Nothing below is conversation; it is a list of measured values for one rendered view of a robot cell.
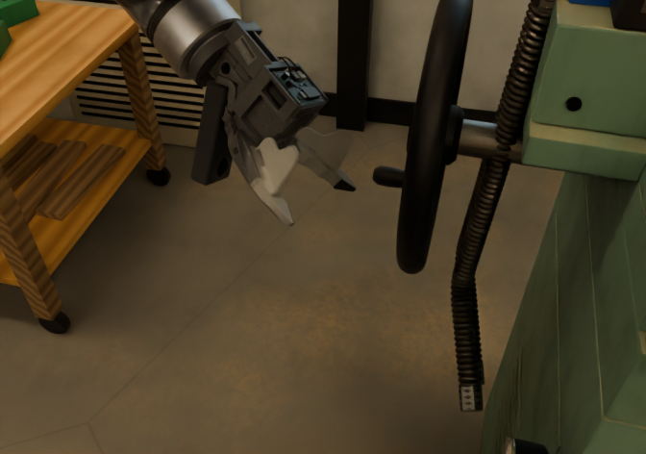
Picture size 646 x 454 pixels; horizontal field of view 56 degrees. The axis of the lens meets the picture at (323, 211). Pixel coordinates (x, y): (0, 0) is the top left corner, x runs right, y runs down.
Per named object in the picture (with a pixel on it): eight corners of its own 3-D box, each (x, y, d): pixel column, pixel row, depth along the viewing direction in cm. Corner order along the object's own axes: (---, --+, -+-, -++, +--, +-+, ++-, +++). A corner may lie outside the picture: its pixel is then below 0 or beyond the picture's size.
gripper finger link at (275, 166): (298, 185, 52) (276, 113, 57) (258, 225, 55) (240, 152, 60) (325, 194, 54) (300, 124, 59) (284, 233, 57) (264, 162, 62)
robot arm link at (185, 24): (138, 53, 62) (196, 51, 71) (166, 88, 62) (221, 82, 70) (184, -14, 58) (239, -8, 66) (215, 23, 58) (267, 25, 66)
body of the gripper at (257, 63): (300, 112, 57) (221, 17, 58) (247, 168, 61) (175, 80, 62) (335, 104, 63) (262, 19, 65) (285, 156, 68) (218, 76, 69)
